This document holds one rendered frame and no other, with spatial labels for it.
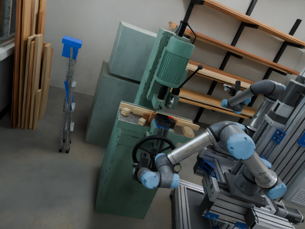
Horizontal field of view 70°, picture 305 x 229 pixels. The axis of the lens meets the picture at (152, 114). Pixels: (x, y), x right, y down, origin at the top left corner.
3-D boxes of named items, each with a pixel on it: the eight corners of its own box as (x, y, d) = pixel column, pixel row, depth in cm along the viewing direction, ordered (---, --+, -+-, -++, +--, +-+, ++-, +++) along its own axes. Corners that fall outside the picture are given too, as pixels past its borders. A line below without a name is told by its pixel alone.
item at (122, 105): (119, 108, 164) (120, 102, 162) (119, 107, 166) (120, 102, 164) (190, 127, 179) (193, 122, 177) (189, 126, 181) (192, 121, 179)
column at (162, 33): (133, 115, 187) (163, 29, 159) (132, 104, 207) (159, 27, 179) (158, 121, 193) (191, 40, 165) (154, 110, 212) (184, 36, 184)
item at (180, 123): (133, 113, 165) (134, 109, 163) (132, 112, 167) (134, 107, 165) (197, 130, 179) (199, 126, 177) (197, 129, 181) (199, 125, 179)
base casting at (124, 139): (117, 143, 157) (120, 133, 153) (118, 109, 208) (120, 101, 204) (174, 156, 168) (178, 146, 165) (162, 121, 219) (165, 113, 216)
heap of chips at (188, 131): (184, 136, 162) (186, 131, 160) (180, 126, 174) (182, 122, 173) (195, 138, 164) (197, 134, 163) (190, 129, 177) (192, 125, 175)
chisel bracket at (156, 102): (152, 110, 161) (156, 100, 158) (150, 102, 174) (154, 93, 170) (162, 112, 163) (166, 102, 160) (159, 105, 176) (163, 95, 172)
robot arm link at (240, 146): (275, 174, 134) (233, 118, 109) (292, 193, 121) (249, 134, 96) (258, 185, 136) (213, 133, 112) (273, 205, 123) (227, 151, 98)
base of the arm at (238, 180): (250, 183, 151) (258, 172, 147) (258, 199, 137) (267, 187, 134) (230, 176, 150) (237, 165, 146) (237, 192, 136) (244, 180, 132)
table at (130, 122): (115, 134, 142) (117, 126, 140) (116, 113, 169) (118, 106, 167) (197, 153, 158) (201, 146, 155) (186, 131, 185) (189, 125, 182)
